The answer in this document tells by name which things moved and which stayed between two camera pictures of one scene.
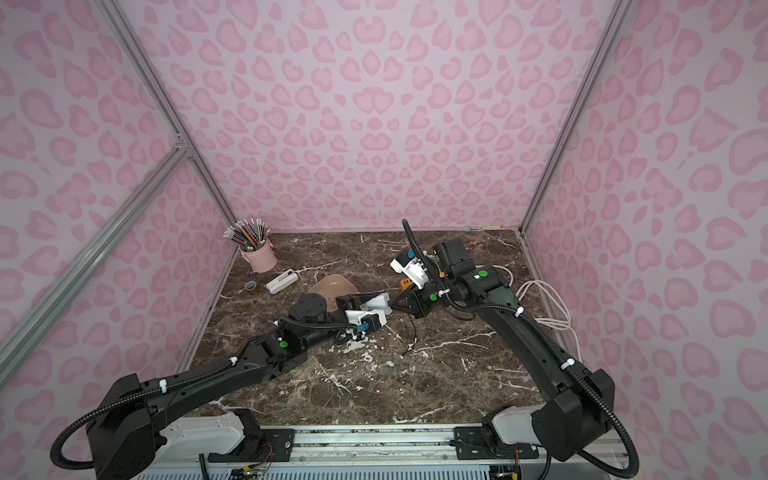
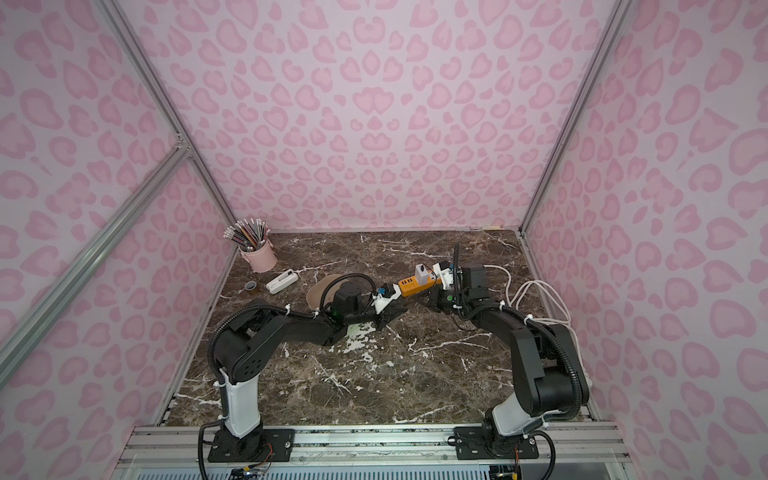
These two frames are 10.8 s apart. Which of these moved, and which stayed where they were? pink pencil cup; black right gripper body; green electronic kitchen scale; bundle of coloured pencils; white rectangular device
Moved: black right gripper body; green electronic kitchen scale
Stayed: white rectangular device; bundle of coloured pencils; pink pencil cup
